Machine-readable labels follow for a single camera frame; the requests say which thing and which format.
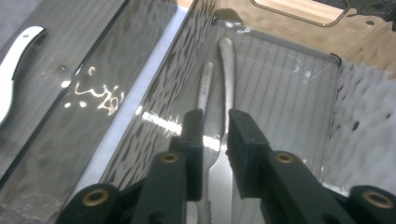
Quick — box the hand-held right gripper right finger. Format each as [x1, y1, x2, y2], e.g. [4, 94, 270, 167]
[226, 108, 357, 224]

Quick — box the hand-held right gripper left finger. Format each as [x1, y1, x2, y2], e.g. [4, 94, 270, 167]
[130, 108, 205, 224]

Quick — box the smoky clear plastic bin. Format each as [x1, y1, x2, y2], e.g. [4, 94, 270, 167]
[99, 0, 396, 224]
[0, 0, 179, 218]

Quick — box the steel fork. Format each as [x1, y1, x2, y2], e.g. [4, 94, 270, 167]
[186, 61, 224, 224]

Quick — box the steel table knife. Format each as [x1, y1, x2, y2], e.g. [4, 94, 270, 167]
[207, 36, 238, 224]

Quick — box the white spoon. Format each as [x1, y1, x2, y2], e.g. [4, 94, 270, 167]
[0, 25, 47, 126]

